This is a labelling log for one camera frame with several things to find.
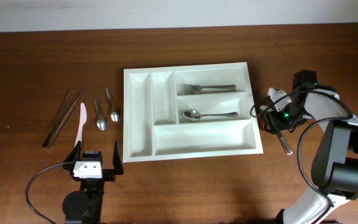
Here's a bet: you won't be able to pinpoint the steel fork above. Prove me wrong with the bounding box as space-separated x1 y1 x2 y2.
177 90 236 96
180 84 237 91

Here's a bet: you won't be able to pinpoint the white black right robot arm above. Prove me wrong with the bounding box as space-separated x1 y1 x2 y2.
260 70 358 223

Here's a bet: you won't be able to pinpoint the black right camera cable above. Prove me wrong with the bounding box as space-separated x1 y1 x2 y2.
249 89 354 224

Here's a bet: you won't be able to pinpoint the small steel teaspoon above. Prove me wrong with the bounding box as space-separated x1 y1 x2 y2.
105 87 119 122
94 98 106 131

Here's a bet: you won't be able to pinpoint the small steel teaspoon right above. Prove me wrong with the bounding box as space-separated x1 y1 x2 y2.
105 87 119 122

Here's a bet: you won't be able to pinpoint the large steel spoon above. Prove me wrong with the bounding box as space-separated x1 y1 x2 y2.
259 105 293 156
182 110 238 122

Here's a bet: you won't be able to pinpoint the black camera cable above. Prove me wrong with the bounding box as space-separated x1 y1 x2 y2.
249 89 354 224
25 161 73 224

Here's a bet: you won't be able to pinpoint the pink plastic knife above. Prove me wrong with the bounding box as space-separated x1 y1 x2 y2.
75 103 87 146

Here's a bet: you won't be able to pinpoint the black left camera cable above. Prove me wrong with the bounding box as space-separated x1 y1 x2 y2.
25 161 73 224

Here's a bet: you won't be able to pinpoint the steel kitchen tongs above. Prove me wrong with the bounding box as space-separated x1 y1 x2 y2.
42 89 82 149

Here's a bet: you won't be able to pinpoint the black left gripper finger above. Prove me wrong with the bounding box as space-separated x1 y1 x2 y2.
64 141 82 162
113 141 124 175

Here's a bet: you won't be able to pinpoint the small steel teaspoon left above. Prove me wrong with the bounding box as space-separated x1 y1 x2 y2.
94 98 106 131

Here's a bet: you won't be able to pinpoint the white plastic cutlery tray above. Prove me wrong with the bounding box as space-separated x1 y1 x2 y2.
123 62 263 162

